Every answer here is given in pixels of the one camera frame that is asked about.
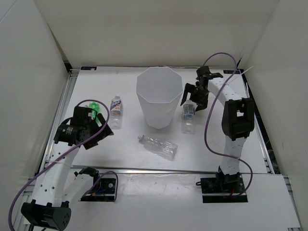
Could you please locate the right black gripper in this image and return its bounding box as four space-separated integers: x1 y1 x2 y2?
181 83 210 112

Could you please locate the green plastic soda bottle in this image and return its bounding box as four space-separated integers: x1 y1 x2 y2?
89 102 102 127

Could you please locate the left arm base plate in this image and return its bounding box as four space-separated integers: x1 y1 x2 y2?
80 171 119 202

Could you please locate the clear bottle red blue label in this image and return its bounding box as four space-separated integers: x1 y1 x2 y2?
110 95 123 129

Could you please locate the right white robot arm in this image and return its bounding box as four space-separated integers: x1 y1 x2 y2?
181 66 255 193

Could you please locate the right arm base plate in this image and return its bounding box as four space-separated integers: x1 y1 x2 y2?
195 177 248 204

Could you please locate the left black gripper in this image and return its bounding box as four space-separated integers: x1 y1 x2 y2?
82 113 113 149

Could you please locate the clear unlabelled bottle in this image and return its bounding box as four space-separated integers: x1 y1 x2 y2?
138 134 178 161

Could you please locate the clear bottle white label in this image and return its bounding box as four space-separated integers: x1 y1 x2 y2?
181 100 195 134

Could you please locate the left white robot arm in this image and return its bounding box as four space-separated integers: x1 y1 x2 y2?
21 106 113 231

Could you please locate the white octagonal plastic bin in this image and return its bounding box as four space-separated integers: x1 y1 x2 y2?
136 67 183 129

